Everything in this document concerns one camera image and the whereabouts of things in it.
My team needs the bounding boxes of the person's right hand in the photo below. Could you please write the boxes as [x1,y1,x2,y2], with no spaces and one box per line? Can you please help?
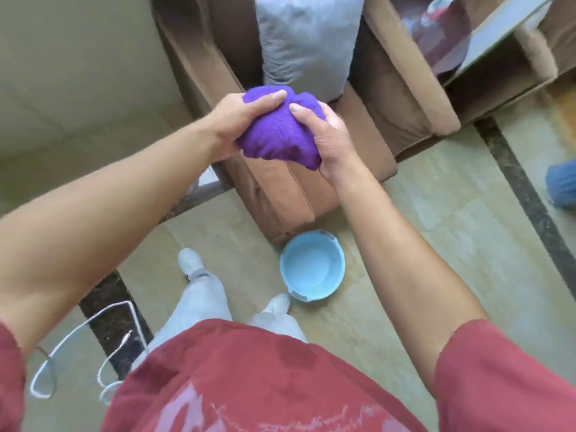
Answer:
[288,101,362,186]

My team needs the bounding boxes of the person's left hand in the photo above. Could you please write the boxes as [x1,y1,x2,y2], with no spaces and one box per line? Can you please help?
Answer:
[206,89,288,162]

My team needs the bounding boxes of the purple cloth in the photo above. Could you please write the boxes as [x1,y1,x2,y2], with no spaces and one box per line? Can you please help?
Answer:
[237,85,326,171]

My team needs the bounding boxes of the person's right forearm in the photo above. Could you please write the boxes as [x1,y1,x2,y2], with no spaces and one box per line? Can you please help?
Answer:
[332,158,492,398]

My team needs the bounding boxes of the person's left forearm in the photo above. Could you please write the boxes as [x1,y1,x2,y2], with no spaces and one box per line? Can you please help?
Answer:
[0,116,227,358]

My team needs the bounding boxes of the grey cushion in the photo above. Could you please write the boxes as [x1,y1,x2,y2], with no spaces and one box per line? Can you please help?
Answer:
[255,0,365,104]

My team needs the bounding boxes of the brown fabric armchair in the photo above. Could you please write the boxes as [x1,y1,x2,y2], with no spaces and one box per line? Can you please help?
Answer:
[151,0,399,244]

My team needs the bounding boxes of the brown fabric sofa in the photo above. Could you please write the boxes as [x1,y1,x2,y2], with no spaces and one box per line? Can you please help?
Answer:
[360,0,560,163]

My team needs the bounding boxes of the light blue plastic basin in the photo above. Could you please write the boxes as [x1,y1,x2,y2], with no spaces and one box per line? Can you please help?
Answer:
[279,229,346,303]

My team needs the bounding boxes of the dark red plastic bag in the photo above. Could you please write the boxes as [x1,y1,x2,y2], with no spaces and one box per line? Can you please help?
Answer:
[400,0,475,77]

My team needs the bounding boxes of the white shoe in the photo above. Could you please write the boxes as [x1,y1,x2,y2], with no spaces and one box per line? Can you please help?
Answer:
[261,293,291,316]
[177,247,206,280]

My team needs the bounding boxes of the white board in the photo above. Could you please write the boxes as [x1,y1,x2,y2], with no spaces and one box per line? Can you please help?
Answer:
[443,0,556,86]

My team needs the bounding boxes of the grey trousers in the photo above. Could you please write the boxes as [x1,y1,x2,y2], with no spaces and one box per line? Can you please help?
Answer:
[130,268,309,371]

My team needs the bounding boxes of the blue round object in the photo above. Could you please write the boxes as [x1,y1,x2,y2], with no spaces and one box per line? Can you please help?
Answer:
[545,159,576,209]

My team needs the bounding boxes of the red t-shirt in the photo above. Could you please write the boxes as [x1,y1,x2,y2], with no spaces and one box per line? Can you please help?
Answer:
[0,318,576,432]

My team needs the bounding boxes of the white cable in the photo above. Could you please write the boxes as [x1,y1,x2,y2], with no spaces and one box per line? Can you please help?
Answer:
[29,300,150,401]

